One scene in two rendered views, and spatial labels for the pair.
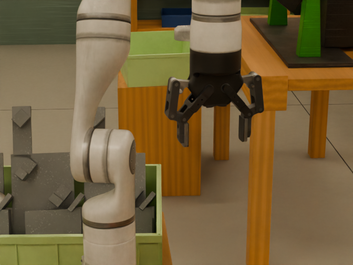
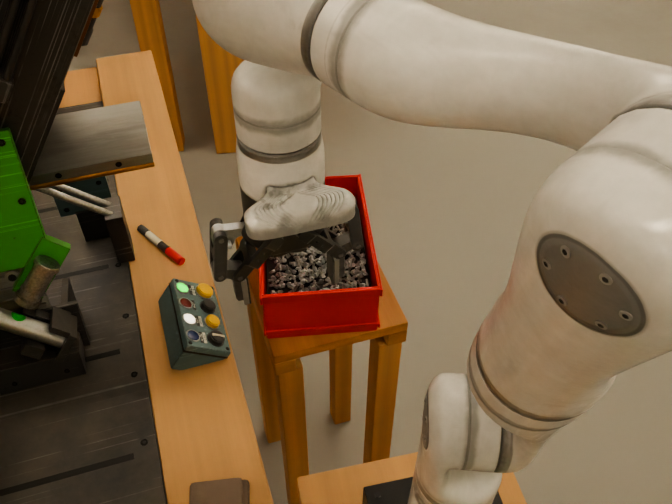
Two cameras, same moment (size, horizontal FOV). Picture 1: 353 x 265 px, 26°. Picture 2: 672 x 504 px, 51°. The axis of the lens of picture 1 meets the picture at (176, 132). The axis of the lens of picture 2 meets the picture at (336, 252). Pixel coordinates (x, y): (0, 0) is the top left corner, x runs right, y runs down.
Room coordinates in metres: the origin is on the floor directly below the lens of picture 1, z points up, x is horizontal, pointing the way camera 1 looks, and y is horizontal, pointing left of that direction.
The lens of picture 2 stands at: (1.57, -0.03, 1.84)
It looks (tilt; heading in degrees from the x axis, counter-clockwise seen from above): 46 degrees down; 177
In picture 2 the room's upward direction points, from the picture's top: straight up
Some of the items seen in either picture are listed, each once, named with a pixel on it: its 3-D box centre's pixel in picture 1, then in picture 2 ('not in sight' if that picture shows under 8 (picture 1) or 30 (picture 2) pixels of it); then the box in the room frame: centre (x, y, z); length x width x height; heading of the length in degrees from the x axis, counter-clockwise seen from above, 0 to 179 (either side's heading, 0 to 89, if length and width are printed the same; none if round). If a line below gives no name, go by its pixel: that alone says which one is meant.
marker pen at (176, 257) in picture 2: not in sight; (160, 244); (0.63, -0.31, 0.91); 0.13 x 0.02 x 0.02; 43
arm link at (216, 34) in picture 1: (211, 24); (285, 162); (1.11, -0.05, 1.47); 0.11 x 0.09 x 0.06; 15
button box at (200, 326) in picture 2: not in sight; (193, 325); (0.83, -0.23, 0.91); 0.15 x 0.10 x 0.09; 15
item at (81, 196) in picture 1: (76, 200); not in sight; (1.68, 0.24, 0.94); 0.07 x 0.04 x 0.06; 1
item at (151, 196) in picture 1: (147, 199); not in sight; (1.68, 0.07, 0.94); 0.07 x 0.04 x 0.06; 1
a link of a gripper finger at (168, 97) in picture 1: (172, 98); (351, 221); (1.07, 0.01, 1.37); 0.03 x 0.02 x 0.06; 15
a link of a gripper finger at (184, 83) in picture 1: (184, 85); not in sight; (1.08, -0.01, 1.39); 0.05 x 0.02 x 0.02; 105
